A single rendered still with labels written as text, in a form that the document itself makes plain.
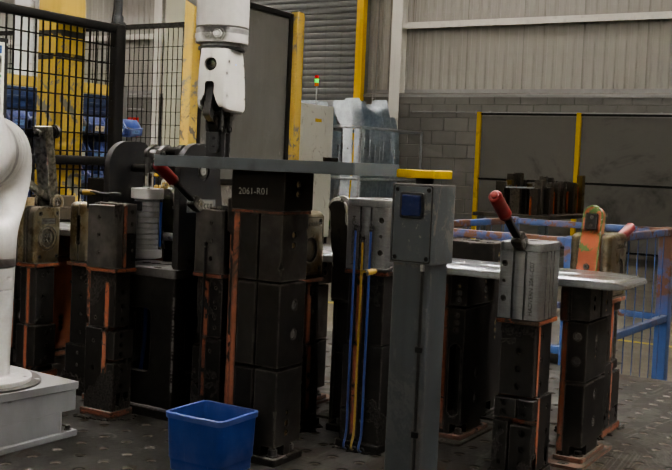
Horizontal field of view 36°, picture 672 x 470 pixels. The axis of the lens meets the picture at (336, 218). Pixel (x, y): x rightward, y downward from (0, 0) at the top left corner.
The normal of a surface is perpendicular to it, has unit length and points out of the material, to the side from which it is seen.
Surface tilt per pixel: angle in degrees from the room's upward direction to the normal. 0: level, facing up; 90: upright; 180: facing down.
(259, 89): 90
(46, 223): 90
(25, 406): 90
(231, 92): 90
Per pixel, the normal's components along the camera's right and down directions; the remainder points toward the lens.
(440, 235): 0.85, 0.07
